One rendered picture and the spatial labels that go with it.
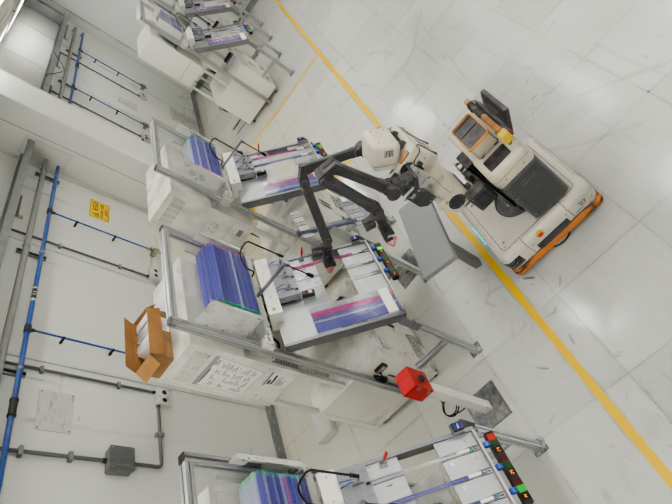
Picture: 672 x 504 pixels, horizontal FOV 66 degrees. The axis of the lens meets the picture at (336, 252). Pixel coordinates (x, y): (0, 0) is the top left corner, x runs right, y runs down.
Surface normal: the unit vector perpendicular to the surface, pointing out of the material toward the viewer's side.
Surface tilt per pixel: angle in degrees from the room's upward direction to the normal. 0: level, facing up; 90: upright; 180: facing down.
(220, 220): 90
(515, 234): 0
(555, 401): 0
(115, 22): 90
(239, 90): 90
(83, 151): 90
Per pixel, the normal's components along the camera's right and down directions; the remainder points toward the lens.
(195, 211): 0.30, 0.61
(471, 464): -0.04, -0.76
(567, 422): -0.73, -0.35
